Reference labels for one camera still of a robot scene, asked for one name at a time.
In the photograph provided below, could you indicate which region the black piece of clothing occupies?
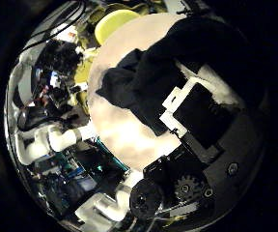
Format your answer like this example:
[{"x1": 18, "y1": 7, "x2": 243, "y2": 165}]
[{"x1": 95, "y1": 15, "x2": 265, "y2": 136}]

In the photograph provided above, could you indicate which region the teal ribbed bar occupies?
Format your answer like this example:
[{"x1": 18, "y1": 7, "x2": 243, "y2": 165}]
[{"x1": 95, "y1": 136, "x2": 130, "y2": 172}]

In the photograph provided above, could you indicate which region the white base platform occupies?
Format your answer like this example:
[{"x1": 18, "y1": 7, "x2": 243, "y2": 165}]
[{"x1": 72, "y1": 192, "x2": 114, "y2": 228}]

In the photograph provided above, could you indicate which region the cluttered electronics bench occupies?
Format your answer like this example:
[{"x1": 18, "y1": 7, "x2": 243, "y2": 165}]
[{"x1": 32, "y1": 151, "x2": 114, "y2": 217}]

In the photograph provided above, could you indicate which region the person with black hair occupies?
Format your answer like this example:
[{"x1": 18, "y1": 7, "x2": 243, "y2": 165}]
[{"x1": 35, "y1": 39, "x2": 84, "y2": 76}]

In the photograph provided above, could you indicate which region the black overhead cable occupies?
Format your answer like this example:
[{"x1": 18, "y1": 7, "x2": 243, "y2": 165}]
[{"x1": 22, "y1": 0, "x2": 89, "y2": 51}]

